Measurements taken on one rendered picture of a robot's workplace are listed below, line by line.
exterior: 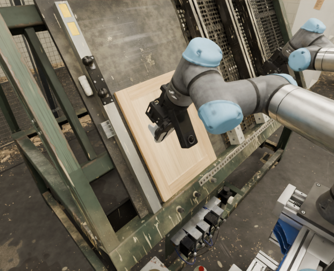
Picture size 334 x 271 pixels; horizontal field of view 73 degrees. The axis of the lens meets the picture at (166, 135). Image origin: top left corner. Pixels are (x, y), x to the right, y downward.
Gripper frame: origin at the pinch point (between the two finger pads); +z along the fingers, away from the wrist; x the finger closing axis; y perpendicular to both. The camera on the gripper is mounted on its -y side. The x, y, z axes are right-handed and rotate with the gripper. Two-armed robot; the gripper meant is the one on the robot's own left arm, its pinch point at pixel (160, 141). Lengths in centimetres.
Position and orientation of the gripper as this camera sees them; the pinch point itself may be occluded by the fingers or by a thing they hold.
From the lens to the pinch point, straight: 72.8
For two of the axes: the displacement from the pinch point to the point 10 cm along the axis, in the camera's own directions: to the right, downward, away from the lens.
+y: -6.2, -7.5, 2.3
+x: -7.1, 4.1, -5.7
